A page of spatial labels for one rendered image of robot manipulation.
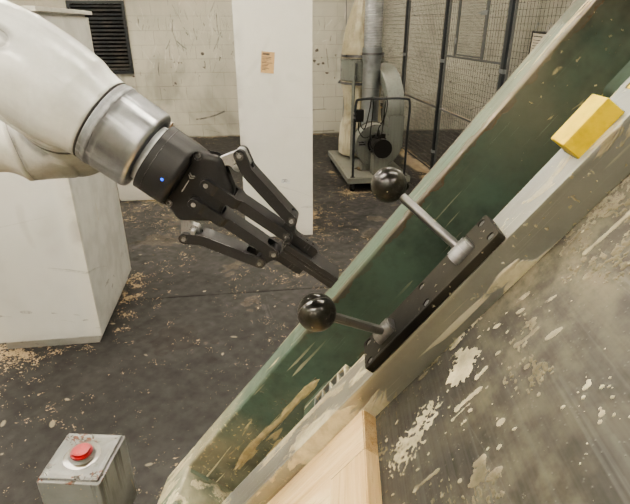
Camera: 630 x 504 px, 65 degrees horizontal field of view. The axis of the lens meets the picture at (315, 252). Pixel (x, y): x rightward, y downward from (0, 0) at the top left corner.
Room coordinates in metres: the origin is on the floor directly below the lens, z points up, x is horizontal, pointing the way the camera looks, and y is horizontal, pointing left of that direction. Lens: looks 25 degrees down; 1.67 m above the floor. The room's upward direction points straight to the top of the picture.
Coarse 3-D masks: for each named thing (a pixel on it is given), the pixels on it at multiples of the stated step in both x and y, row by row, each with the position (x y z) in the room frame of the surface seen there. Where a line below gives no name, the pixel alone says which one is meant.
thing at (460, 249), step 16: (384, 176) 0.49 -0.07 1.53; (400, 176) 0.49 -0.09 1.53; (384, 192) 0.49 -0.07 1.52; (400, 192) 0.49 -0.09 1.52; (416, 208) 0.48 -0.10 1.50; (432, 224) 0.47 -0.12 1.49; (448, 240) 0.46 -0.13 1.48; (464, 240) 0.45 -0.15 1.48; (448, 256) 0.45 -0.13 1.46; (464, 256) 0.44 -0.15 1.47
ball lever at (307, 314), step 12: (312, 300) 0.40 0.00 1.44; (324, 300) 0.40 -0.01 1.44; (300, 312) 0.40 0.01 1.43; (312, 312) 0.39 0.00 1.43; (324, 312) 0.39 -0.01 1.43; (312, 324) 0.39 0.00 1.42; (324, 324) 0.39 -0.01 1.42; (348, 324) 0.42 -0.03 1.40; (360, 324) 0.43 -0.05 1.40; (372, 324) 0.44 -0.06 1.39; (384, 324) 0.45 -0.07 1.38; (384, 336) 0.44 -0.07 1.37
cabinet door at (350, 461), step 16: (368, 416) 0.42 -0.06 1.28; (352, 432) 0.41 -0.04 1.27; (368, 432) 0.40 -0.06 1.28; (336, 448) 0.41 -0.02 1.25; (352, 448) 0.39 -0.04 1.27; (368, 448) 0.38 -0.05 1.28; (320, 464) 0.41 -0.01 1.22; (336, 464) 0.39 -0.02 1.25; (352, 464) 0.37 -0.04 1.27; (368, 464) 0.35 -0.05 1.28; (304, 480) 0.41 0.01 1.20; (320, 480) 0.39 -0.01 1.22; (336, 480) 0.37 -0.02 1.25; (352, 480) 0.35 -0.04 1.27; (368, 480) 0.34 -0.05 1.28; (288, 496) 0.41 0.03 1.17; (304, 496) 0.39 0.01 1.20; (320, 496) 0.37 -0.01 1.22; (336, 496) 0.35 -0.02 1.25; (352, 496) 0.33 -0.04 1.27; (368, 496) 0.32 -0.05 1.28
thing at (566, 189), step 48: (624, 96) 0.45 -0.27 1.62; (624, 144) 0.42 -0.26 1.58; (528, 192) 0.46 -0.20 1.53; (576, 192) 0.42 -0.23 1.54; (528, 240) 0.42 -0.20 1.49; (480, 288) 0.42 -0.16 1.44; (432, 336) 0.43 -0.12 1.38; (336, 384) 0.48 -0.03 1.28; (384, 384) 0.43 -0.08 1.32; (336, 432) 0.43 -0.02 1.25; (288, 480) 0.43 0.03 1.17
